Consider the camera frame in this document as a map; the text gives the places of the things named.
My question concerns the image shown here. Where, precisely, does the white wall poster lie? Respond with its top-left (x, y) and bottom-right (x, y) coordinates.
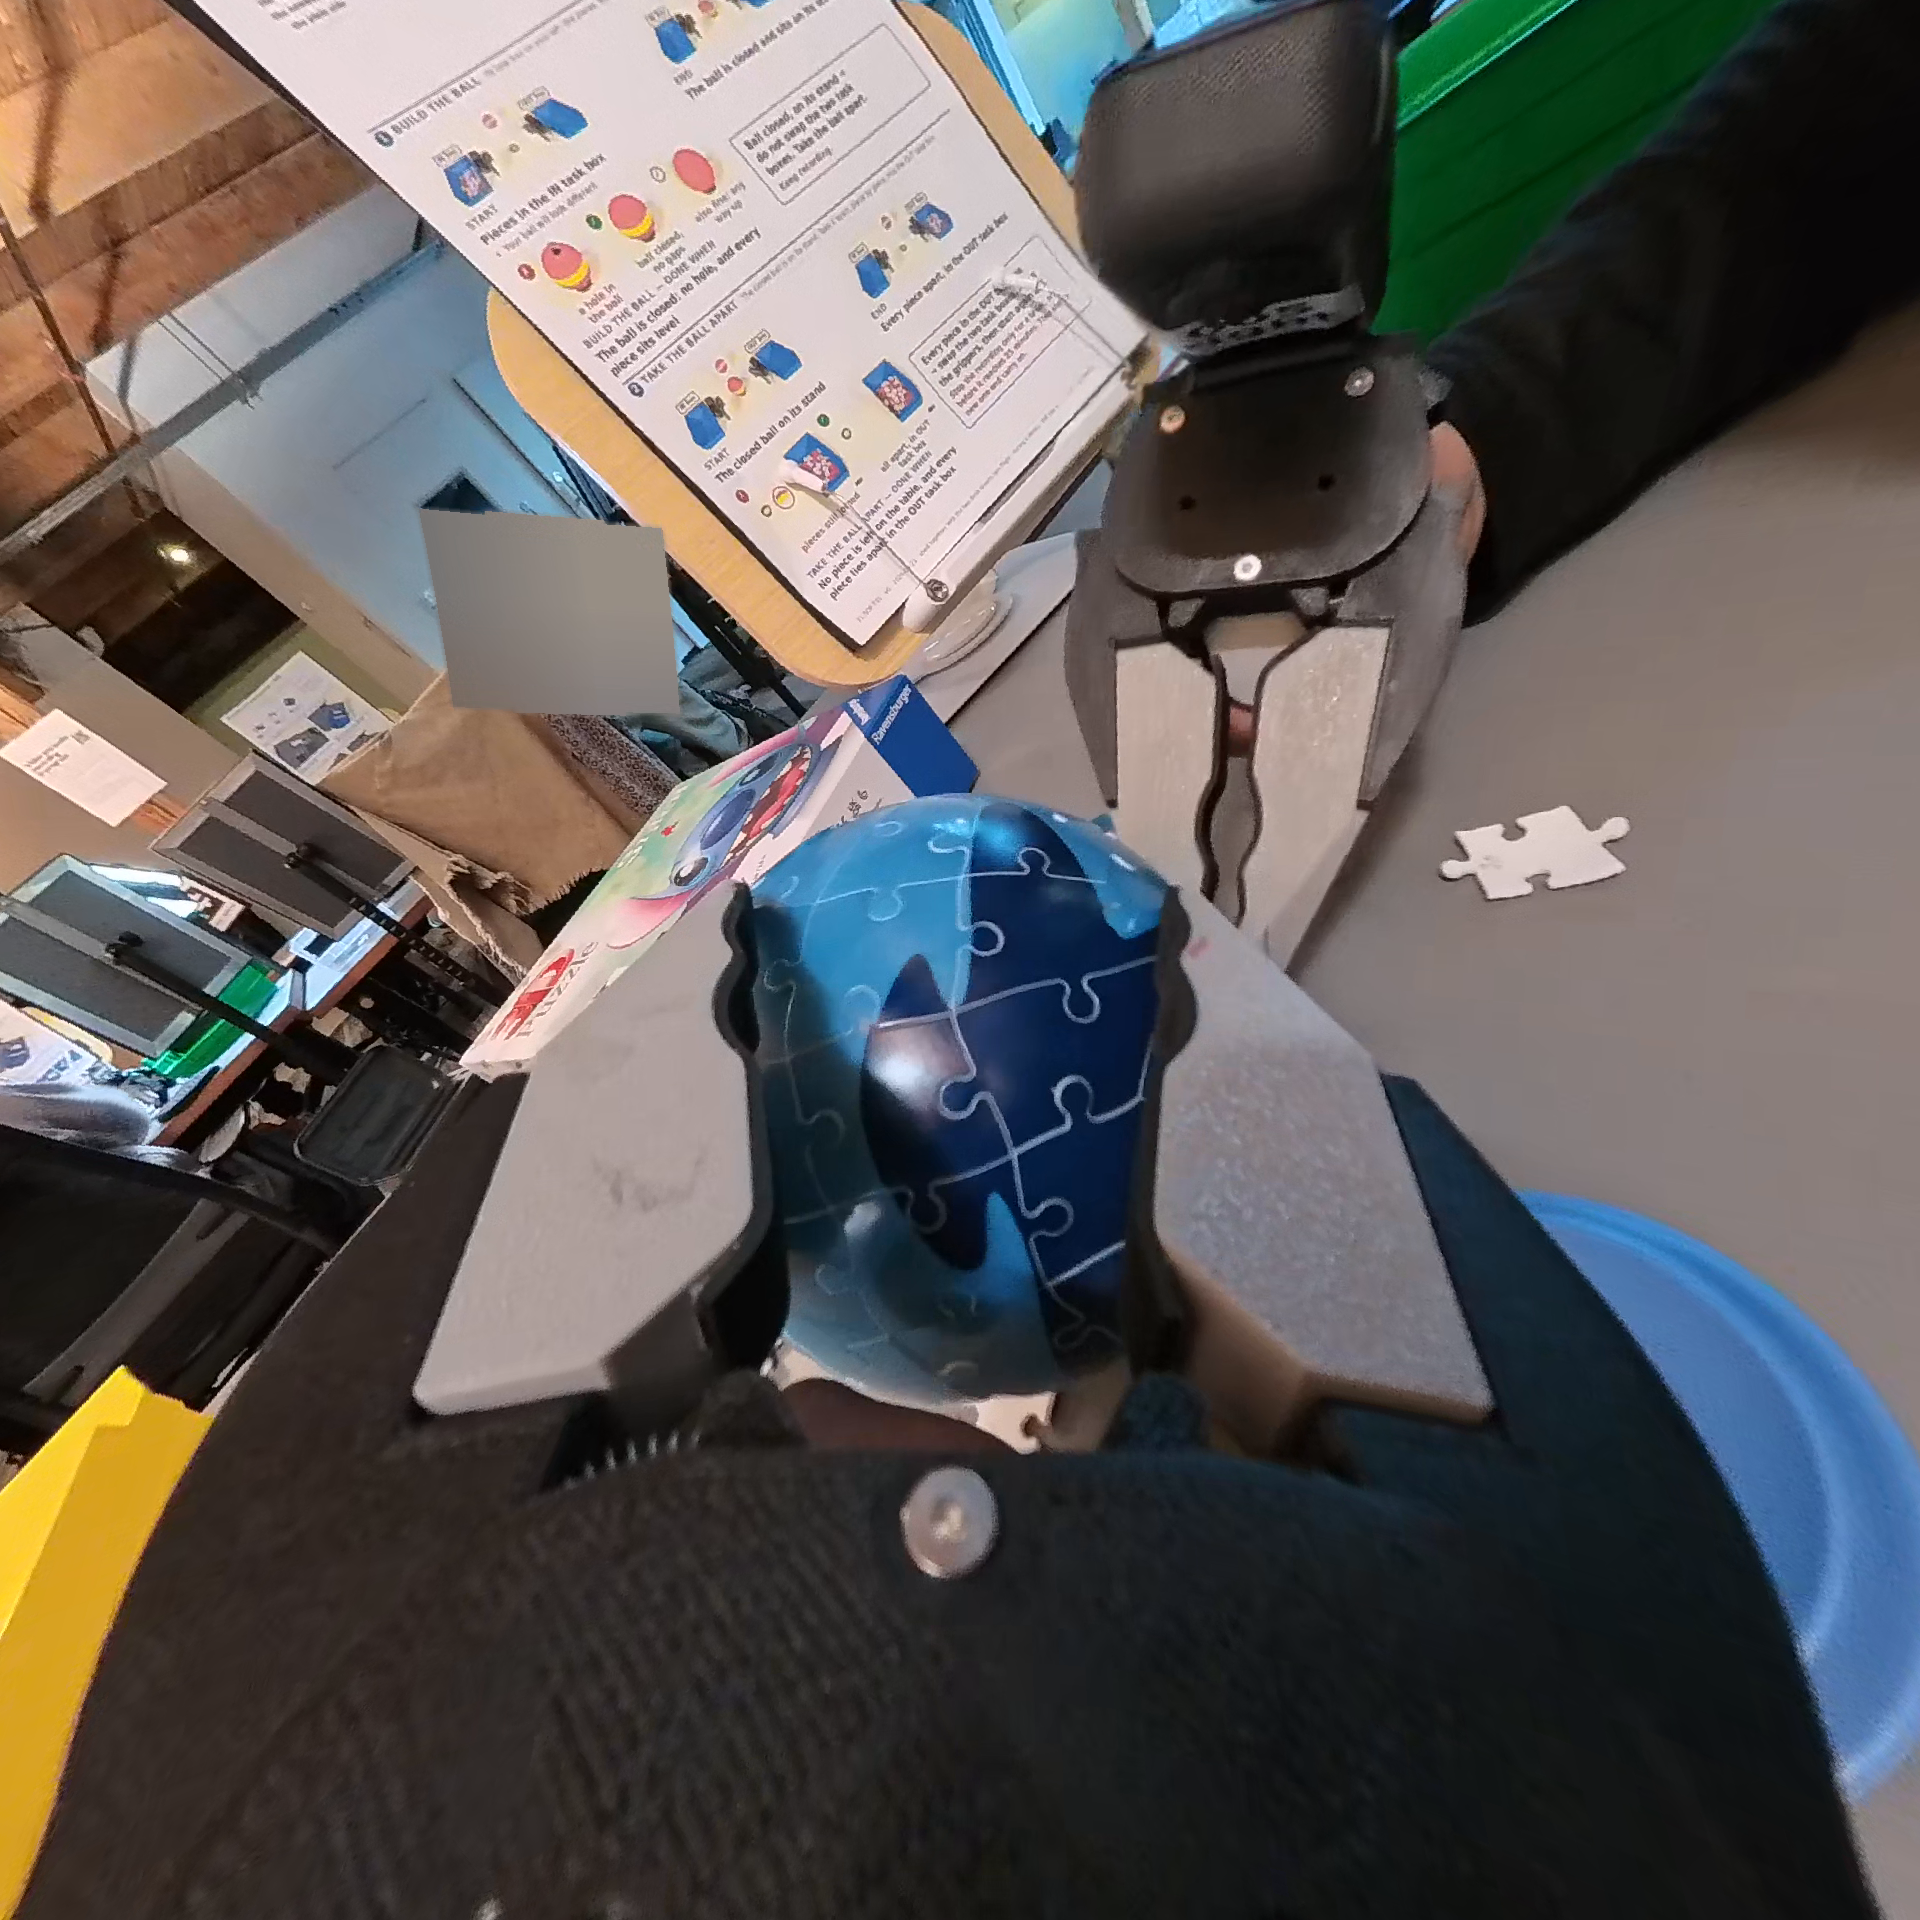
top-left (222, 648), bottom-right (399, 784)
top-left (0, 708), bottom-right (166, 824)

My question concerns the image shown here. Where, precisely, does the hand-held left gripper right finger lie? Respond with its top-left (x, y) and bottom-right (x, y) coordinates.
top-left (1132, 885), bottom-right (1497, 1417)

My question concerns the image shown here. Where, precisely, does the blue puzzle ball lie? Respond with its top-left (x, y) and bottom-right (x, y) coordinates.
top-left (744, 795), bottom-right (1185, 1403)

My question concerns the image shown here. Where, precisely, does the blue plastic ball stand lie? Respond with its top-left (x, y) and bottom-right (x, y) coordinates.
top-left (1515, 1189), bottom-right (1920, 1800)

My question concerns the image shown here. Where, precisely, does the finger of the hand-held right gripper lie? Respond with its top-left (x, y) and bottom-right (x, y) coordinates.
top-left (1113, 627), bottom-right (1233, 879)
top-left (1215, 614), bottom-right (1392, 967)

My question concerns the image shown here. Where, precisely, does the colourful cartoon puzzle box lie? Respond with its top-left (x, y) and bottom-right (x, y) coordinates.
top-left (456, 675), bottom-right (980, 1075)

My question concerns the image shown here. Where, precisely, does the green plastic bin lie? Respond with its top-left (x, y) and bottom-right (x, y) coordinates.
top-left (1372, 0), bottom-right (1801, 339)

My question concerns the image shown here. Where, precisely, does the yellow plastic bin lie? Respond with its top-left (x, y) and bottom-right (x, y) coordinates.
top-left (0, 1365), bottom-right (212, 1800)

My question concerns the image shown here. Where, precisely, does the person's right hand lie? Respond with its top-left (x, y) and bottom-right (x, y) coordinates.
top-left (1424, 422), bottom-right (1489, 600)

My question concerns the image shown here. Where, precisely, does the beige cloth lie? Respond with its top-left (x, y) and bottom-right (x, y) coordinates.
top-left (323, 680), bottom-right (683, 921)

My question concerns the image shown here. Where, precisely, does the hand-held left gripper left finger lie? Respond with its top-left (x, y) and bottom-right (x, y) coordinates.
top-left (412, 885), bottom-right (789, 1417)

